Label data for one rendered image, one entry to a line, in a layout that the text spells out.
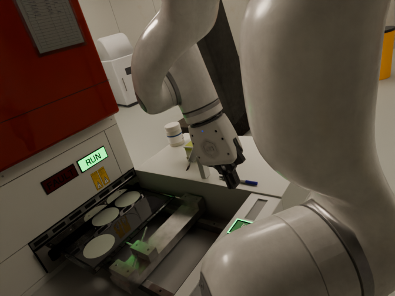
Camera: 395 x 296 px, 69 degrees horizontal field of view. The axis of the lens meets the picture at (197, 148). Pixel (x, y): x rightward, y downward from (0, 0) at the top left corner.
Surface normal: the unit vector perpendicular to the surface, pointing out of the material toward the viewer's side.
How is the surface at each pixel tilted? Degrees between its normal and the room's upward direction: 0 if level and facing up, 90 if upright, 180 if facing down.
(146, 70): 83
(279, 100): 90
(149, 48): 63
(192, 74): 80
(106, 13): 90
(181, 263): 0
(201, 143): 90
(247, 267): 22
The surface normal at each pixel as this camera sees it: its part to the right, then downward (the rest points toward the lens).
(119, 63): 0.63, 0.18
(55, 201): 0.79, 0.07
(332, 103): -0.01, 0.47
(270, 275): -0.03, -0.49
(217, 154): -0.54, 0.46
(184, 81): 0.30, 0.12
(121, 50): 0.52, -0.11
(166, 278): -0.24, -0.88
